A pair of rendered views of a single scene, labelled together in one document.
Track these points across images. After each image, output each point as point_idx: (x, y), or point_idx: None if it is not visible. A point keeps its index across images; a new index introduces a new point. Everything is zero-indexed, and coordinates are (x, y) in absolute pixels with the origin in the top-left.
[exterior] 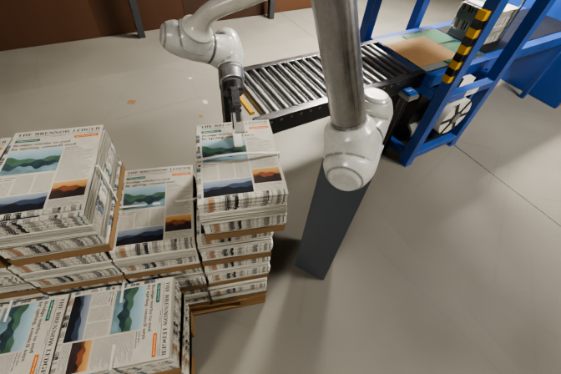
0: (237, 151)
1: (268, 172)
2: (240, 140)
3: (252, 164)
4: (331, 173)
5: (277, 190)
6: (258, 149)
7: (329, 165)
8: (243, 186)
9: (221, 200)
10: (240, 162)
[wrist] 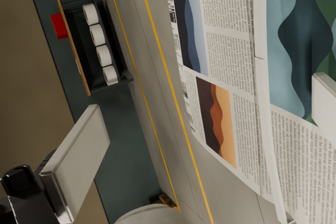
0: (306, 76)
1: (221, 130)
2: (325, 125)
3: (243, 103)
4: (129, 212)
5: (190, 116)
6: (310, 174)
7: (122, 222)
8: (188, 43)
9: None
10: (252, 67)
